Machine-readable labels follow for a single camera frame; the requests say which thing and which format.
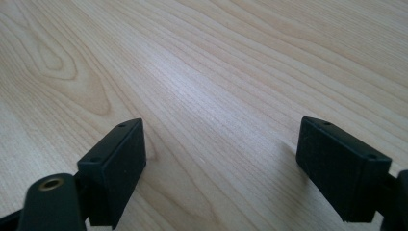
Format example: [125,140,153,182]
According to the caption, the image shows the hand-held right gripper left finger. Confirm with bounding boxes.
[76,117,147,230]

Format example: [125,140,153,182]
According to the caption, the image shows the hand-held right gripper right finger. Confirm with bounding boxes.
[294,115,393,223]

